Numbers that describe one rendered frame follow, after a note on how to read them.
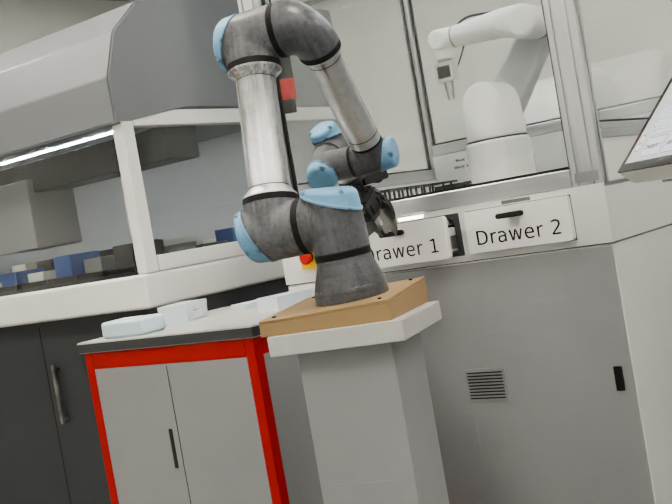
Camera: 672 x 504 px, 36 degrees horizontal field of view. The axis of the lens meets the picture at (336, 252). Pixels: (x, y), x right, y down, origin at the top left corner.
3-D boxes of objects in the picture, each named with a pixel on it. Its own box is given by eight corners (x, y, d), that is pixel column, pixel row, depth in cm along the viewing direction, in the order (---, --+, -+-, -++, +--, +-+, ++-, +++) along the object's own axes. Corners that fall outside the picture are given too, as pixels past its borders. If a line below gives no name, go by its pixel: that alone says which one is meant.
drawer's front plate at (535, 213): (574, 240, 248) (566, 195, 248) (469, 254, 265) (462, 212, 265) (576, 239, 250) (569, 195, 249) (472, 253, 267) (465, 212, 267)
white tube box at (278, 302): (278, 311, 262) (276, 296, 262) (258, 312, 268) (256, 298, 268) (314, 302, 271) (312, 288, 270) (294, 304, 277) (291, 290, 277)
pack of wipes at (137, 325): (168, 328, 269) (165, 311, 269) (142, 335, 261) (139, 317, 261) (127, 333, 277) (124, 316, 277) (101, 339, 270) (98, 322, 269)
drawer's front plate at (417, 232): (450, 258, 262) (442, 216, 262) (358, 271, 279) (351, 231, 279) (453, 257, 264) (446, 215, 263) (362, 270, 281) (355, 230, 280)
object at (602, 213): (613, 242, 244) (603, 182, 244) (286, 285, 305) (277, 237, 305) (723, 207, 321) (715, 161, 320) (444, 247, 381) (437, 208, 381)
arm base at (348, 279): (370, 299, 198) (359, 249, 197) (303, 310, 205) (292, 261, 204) (400, 285, 211) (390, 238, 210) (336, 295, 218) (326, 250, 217)
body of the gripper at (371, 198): (352, 227, 261) (330, 191, 255) (364, 206, 267) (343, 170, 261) (377, 223, 257) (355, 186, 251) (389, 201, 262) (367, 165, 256)
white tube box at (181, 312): (187, 322, 278) (184, 303, 278) (160, 326, 282) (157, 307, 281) (209, 315, 290) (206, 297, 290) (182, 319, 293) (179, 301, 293)
